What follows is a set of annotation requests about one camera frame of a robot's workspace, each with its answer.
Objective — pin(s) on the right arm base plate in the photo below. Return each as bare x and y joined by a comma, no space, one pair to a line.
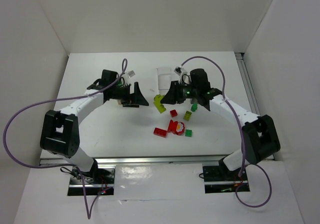
216,182

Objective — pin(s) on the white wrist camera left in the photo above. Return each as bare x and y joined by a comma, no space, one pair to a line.
129,74

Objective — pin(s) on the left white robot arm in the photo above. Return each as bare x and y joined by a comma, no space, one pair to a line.
60,132

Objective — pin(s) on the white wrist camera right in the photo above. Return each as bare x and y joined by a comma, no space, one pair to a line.
180,71

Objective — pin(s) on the aluminium rail right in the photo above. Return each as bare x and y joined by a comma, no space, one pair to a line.
249,110

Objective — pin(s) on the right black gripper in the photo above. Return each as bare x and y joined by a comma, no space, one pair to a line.
174,94

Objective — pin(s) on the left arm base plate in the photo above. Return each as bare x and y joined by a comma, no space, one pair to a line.
103,183

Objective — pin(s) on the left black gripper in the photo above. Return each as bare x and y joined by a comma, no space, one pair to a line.
132,96

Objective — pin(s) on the lime stepped lego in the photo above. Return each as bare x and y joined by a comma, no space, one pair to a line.
157,103

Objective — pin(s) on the small red square lego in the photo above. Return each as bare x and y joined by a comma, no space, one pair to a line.
173,113

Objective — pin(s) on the green lego near right gripper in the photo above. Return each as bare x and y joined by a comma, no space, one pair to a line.
194,107

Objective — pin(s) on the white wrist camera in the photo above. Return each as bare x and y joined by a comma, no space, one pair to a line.
129,74
180,71

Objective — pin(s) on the aluminium rail front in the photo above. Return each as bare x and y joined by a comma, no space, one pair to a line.
160,159

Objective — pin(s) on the green lego near flower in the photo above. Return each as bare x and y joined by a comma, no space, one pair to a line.
188,133

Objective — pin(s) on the red flower lego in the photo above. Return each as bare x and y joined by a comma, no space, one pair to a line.
176,127

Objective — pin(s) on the red rectangular lego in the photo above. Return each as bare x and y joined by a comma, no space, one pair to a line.
160,132

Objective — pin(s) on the aluminium rail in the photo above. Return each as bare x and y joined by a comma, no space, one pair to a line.
249,110
160,159

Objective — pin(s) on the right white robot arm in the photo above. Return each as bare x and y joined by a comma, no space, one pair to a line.
259,138

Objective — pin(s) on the clear plastic container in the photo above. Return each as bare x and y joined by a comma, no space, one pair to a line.
164,78

